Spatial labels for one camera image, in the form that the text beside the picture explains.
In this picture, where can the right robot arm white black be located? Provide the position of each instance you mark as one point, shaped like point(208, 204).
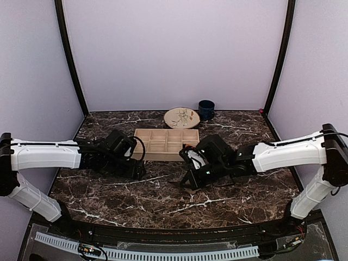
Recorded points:
point(323, 152)

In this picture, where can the right black frame post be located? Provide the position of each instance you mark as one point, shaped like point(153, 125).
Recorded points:
point(281, 56)

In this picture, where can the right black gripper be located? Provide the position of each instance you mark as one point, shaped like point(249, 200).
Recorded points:
point(196, 183)

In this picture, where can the black frame post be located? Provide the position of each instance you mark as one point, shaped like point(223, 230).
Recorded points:
point(281, 56)
point(69, 56)

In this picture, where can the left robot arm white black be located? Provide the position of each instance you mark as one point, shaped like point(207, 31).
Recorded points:
point(18, 155)

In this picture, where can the plain brown sock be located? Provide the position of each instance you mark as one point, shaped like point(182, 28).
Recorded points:
point(191, 191)

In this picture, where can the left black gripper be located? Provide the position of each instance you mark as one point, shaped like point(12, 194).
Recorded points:
point(134, 172)

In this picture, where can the cream floral ceramic plate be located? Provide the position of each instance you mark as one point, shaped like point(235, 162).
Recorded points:
point(181, 118)

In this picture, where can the dark blue mug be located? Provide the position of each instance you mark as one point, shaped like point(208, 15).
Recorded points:
point(206, 110)

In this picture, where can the left black frame post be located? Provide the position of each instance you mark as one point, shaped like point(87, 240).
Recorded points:
point(69, 56)

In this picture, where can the wooden compartment tray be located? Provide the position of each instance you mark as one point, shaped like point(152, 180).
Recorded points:
point(164, 144)

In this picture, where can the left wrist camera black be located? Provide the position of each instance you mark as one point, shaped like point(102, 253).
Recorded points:
point(120, 144)

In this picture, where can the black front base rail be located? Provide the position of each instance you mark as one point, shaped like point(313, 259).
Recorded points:
point(254, 233)

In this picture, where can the white slotted cable duct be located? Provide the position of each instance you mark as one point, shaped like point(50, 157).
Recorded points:
point(91, 252)

